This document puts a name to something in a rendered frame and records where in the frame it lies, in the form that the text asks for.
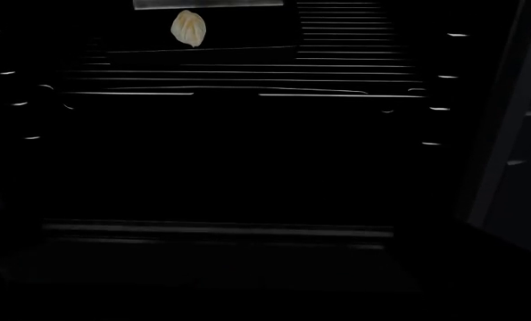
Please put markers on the black oven door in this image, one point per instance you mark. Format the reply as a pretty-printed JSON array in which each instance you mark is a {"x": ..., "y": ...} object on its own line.
[{"x": 220, "y": 261}]

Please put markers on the black oven body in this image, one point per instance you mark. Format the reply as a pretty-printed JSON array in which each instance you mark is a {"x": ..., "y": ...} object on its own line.
[{"x": 483, "y": 100}]

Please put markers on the white pleated dumpling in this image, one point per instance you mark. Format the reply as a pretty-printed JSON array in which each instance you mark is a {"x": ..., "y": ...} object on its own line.
[{"x": 188, "y": 28}]

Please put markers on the grey metal baking tray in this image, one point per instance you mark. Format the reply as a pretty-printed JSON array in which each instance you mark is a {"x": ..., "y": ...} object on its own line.
[{"x": 207, "y": 3}]

